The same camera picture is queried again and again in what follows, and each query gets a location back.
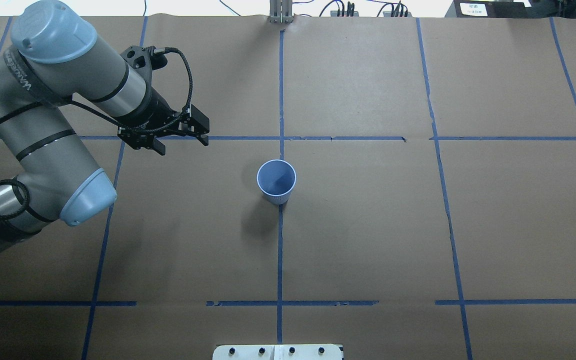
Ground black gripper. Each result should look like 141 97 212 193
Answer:
117 100 210 157

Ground light blue ribbed cup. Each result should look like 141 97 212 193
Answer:
256 159 298 206

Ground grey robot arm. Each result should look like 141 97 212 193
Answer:
0 0 210 253

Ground black power strip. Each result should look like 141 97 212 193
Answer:
319 0 413 18

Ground black labelled box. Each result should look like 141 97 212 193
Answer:
444 0 532 19

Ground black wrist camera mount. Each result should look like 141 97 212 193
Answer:
119 45 169 77

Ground aluminium frame post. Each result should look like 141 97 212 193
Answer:
268 0 294 24

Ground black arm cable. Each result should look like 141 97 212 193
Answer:
0 47 195 221

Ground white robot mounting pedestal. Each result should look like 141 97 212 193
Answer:
212 343 345 360

